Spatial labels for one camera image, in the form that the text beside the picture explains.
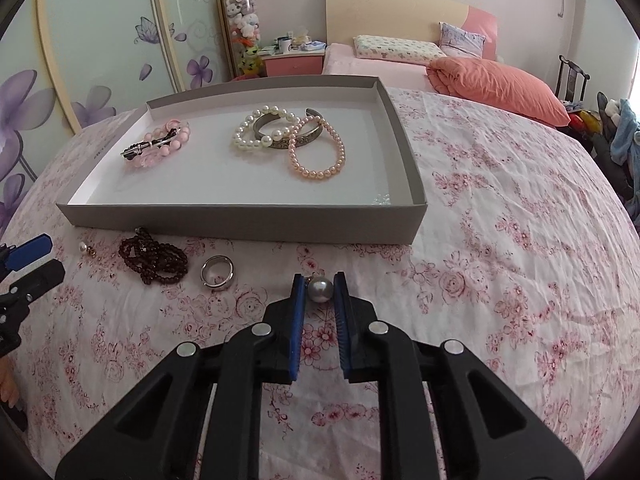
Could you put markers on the blue white cloth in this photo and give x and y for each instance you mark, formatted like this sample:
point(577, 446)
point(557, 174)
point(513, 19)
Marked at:
point(314, 46)

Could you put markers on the floral sliding door wardrobe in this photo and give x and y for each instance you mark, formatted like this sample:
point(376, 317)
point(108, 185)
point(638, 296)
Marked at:
point(100, 35)

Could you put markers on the orange duvet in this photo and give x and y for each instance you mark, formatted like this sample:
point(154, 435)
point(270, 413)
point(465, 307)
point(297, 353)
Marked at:
point(500, 87)

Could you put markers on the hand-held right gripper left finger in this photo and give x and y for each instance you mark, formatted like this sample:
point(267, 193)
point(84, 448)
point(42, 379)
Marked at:
point(297, 330)

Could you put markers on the grey cardboard box tray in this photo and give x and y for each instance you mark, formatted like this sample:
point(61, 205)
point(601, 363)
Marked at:
point(200, 180)

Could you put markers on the grey pearl earring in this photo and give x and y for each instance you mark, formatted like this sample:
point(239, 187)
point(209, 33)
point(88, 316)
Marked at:
point(320, 290)

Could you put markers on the beige pink headboard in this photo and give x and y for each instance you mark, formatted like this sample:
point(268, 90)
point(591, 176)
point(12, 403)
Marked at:
point(390, 10)

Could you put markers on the plush toy display tube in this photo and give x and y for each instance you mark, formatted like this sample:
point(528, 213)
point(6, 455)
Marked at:
point(245, 25)

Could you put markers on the pink nightstand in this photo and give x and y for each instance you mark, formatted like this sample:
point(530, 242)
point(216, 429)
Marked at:
point(292, 64)

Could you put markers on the black and white mug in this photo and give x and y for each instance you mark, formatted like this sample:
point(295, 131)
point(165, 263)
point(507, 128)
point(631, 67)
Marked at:
point(285, 45)

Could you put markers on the red yellow toy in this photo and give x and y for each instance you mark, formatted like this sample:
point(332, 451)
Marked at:
point(585, 122)

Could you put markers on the dark wooden chair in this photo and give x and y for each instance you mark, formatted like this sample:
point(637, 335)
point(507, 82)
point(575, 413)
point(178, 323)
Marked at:
point(570, 80)

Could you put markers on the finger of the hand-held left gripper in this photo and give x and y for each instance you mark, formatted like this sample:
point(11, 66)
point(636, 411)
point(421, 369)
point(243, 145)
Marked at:
point(30, 252)
point(40, 277)

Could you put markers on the engraved silver cuff bangle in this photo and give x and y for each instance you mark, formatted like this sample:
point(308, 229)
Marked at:
point(305, 136)
point(265, 121)

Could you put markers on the grey chair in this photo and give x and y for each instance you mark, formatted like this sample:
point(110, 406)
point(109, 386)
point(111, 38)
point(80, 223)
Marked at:
point(607, 160)

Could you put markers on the pink floral tablecloth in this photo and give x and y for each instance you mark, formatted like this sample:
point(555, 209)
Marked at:
point(500, 260)

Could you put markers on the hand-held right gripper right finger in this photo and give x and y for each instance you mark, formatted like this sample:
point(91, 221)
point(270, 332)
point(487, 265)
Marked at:
point(341, 330)

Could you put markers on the lilac pillow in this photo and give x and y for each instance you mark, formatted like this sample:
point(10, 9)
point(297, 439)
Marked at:
point(462, 40)

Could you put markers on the floral print pillow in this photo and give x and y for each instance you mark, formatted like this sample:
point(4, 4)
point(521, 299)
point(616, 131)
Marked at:
point(395, 49)

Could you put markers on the bed with pink sheet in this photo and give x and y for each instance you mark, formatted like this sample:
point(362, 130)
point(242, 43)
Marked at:
point(380, 69)

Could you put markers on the silver black hair clip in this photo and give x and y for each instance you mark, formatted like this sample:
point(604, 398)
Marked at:
point(145, 146)

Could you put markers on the person's left hand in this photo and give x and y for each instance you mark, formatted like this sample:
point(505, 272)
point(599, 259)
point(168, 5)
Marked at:
point(7, 387)

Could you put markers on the light blue garment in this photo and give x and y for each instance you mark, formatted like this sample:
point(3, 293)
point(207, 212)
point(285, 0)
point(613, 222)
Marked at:
point(625, 130)

